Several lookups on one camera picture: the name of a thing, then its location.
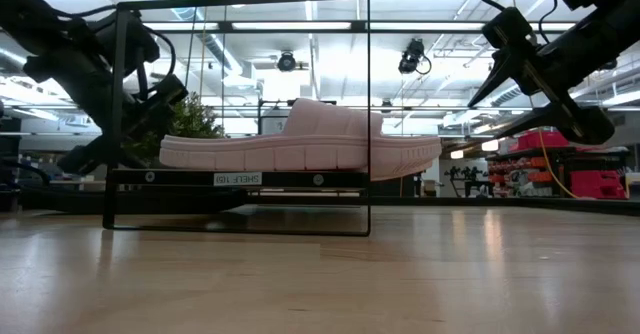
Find black metal frame shelf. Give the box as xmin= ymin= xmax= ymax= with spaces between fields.
xmin=102 ymin=0 xmax=372 ymax=238

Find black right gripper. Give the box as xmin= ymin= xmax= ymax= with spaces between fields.
xmin=467 ymin=6 xmax=616 ymax=146

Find black ceiling spotlight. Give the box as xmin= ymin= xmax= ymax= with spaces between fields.
xmin=276 ymin=50 xmax=298 ymax=73

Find red crate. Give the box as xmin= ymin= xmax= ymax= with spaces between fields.
xmin=569 ymin=169 xmax=627 ymax=200

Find black ceiling camera with cable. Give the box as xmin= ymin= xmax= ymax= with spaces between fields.
xmin=397 ymin=37 xmax=433 ymax=76

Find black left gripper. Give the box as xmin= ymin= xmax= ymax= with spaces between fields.
xmin=22 ymin=48 xmax=190 ymax=175

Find thin yellow cable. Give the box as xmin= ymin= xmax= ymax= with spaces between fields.
xmin=537 ymin=143 xmax=581 ymax=200

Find green potted plant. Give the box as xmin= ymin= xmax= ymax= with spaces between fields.
xmin=122 ymin=91 xmax=226 ymax=170

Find black ceiling light rail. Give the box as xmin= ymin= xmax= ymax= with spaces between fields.
xmin=142 ymin=20 xmax=576 ymax=35

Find red storage bin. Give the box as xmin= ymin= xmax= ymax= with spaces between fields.
xmin=509 ymin=130 xmax=571 ymax=153

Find pink foam slide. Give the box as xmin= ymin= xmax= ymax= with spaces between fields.
xmin=158 ymin=97 xmax=444 ymax=183

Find black aluminium rail frame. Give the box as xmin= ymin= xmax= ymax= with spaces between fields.
xmin=369 ymin=195 xmax=640 ymax=218

